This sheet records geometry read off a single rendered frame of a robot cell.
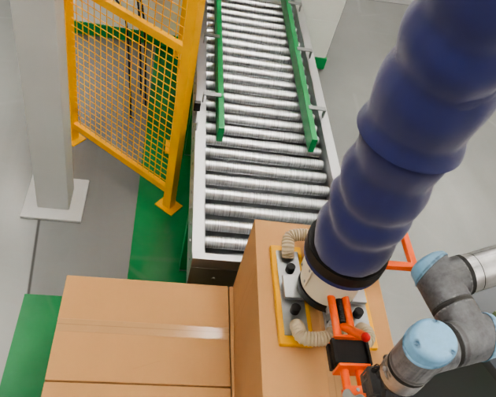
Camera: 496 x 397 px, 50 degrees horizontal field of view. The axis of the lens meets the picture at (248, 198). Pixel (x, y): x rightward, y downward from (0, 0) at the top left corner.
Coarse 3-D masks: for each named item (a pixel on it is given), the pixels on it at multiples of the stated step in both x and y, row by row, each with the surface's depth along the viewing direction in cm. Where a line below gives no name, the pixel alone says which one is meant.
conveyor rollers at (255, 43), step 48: (240, 0) 361; (240, 48) 326; (288, 48) 330; (240, 96) 288; (288, 96) 299; (240, 144) 263; (288, 144) 269; (240, 192) 240; (288, 192) 251; (240, 240) 221
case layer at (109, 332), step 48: (96, 288) 194; (144, 288) 198; (192, 288) 202; (96, 336) 182; (144, 336) 185; (192, 336) 189; (48, 384) 168; (96, 384) 171; (144, 384) 175; (192, 384) 177
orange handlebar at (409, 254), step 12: (408, 240) 165; (408, 252) 162; (396, 264) 158; (408, 264) 159; (348, 300) 146; (336, 312) 143; (348, 312) 143; (336, 324) 140; (348, 324) 141; (348, 372) 132; (360, 372) 132; (348, 384) 129; (360, 384) 130
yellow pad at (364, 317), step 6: (354, 306) 159; (360, 306) 159; (366, 306) 160; (354, 312) 155; (360, 312) 155; (366, 312) 159; (354, 318) 156; (360, 318) 157; (366, 318) 157; (354, 324) 155; (372, 324) 157; (372, 348) 152
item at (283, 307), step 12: (276, 252) 167; (300, 252) 169; (276, 264) 164; (288, 264) 162; (300, 264) 166; (276, 276) 161; (276, 288) 158; (276, 300) 156; (288, 300) 156; (300, 300) 157; (276, 312) 153; (288, 312) 153; (300, 312) 154; (276, 324) 152; (288, 324) 151; (288, 336) 148
